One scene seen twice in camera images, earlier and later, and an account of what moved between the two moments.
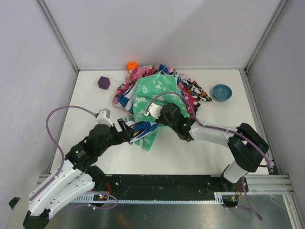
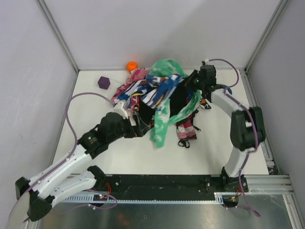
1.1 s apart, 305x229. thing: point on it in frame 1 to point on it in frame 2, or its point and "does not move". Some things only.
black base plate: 166,187 does not move
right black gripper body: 161,119 to 189,82
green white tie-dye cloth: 159,89 to 162,116
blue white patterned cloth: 126,99 to 156,91
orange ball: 131,65 does not move
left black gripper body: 121,132 to 139,124
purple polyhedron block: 104,82 does not move
